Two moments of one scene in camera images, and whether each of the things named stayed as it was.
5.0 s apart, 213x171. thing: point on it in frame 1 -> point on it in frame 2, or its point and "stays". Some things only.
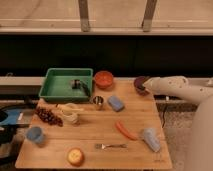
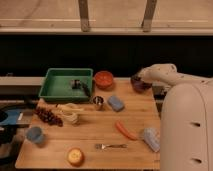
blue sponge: (115, 103) stays
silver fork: (103, 147) stays
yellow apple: (75, 156) stays
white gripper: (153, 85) -> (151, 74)
